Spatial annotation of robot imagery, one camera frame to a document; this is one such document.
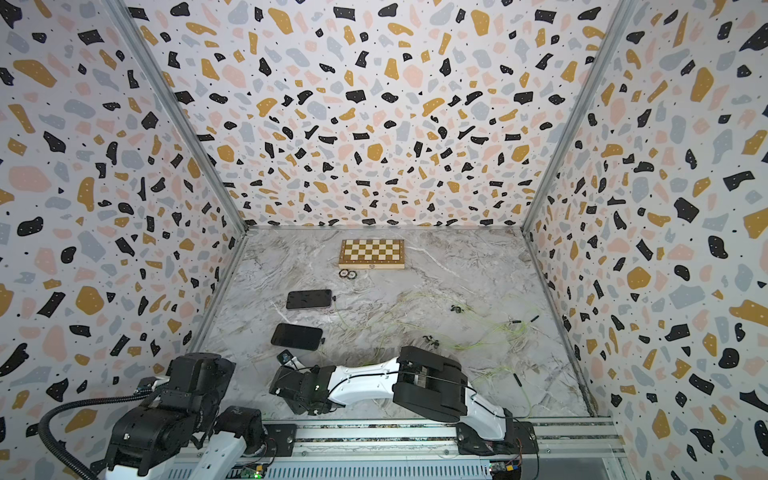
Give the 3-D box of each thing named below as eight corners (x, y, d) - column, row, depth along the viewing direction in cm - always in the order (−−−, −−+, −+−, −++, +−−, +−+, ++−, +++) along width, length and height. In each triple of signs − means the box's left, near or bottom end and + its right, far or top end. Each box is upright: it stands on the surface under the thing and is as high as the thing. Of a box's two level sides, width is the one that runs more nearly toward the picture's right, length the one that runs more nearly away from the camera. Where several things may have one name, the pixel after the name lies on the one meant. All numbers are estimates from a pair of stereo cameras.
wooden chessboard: (337, 269, 111) (335, 263, 109) (341, 244, 119) (340, 238, 117) (405, 269, 112) (405, 264, 109) (405, 245, 120) (405, 239, 117)
